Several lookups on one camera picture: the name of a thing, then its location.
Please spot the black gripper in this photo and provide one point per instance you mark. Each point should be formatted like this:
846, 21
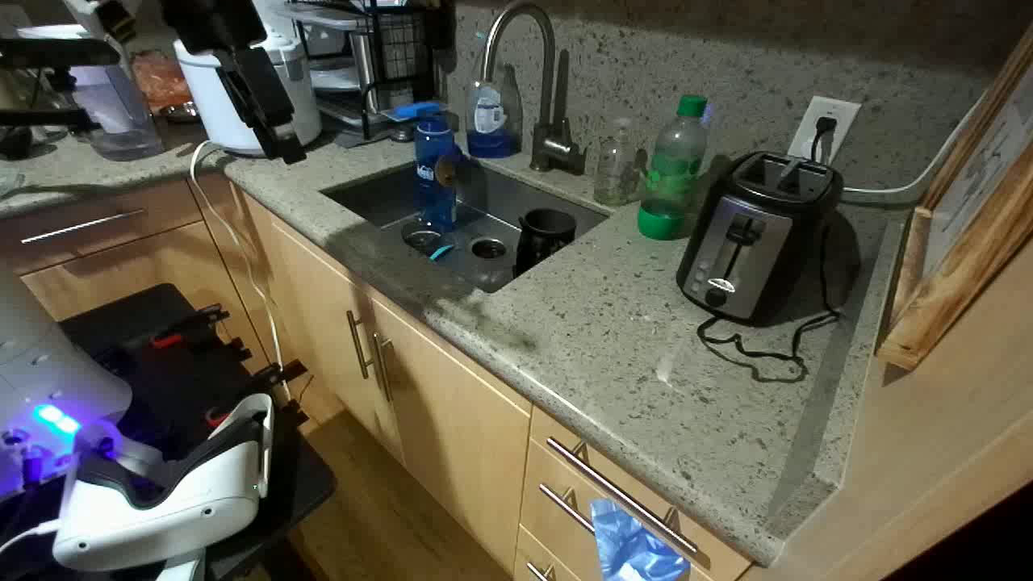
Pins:
252, 84

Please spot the black cup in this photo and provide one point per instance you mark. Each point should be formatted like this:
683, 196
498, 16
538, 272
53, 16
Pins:
545, 238

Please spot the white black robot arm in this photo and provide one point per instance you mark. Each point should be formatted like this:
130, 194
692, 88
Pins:
162, 518

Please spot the stainless steel sink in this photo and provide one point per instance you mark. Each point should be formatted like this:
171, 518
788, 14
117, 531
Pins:
505, 203

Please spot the round sink drain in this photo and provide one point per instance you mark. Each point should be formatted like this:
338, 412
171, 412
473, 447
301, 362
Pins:
490, 248

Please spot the black silver toaster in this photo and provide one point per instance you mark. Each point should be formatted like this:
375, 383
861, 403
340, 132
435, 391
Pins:
755, 237

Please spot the white rice cooker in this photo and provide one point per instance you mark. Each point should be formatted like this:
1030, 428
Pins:
211, 102

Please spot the blue sponge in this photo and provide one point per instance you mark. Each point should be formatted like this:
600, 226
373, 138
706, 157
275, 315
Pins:
414, 111

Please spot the orange food bag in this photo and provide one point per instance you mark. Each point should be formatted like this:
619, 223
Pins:
162, 84

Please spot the blue water bottle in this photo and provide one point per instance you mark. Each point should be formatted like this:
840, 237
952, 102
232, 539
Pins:
435, 163

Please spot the wooden cabinet door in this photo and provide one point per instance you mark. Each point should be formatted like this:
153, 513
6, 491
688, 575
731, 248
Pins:
312, 309
454, 429

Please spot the round blue-rimmed lid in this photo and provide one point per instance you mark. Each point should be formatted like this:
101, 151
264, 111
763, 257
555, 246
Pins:
427, 243

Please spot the clear water pitcher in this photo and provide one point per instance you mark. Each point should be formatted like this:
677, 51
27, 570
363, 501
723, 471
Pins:
116, 108

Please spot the blue dish soap bottle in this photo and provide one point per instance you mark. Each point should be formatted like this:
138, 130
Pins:
490, 116

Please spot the black robot stand base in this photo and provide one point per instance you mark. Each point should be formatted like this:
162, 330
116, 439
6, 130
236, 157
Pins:
172, 364

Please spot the steel kitchen faucet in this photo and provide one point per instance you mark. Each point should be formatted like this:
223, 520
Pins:
550, 130

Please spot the green soda bottle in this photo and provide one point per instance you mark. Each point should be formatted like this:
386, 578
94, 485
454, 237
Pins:
673, 172

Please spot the wooden drawer front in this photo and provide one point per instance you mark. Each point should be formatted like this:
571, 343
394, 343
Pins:
648, 504

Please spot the blue plastic bag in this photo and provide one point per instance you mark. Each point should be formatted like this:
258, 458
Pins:
631, 544

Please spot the wooden framed board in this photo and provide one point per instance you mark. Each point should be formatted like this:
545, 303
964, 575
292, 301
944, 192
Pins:
969, 215

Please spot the white wall outlet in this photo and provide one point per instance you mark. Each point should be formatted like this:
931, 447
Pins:
828, 128

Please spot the grey wall conduit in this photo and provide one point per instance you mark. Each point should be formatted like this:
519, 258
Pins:
904, 192

